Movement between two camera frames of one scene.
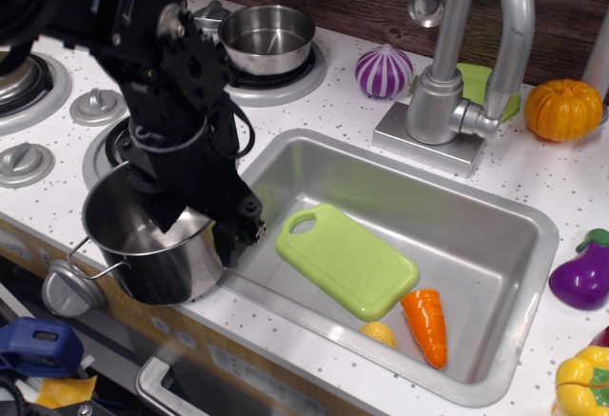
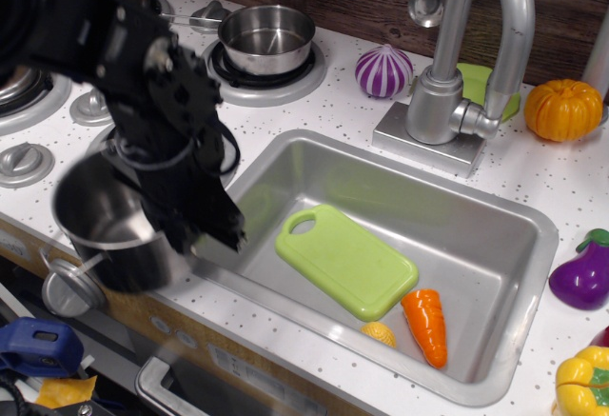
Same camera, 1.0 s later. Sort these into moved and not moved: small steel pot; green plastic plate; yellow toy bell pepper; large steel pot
Moved: large steel pot
Not moved: small steel pot; yellow toy bell pepper; green plastic plate
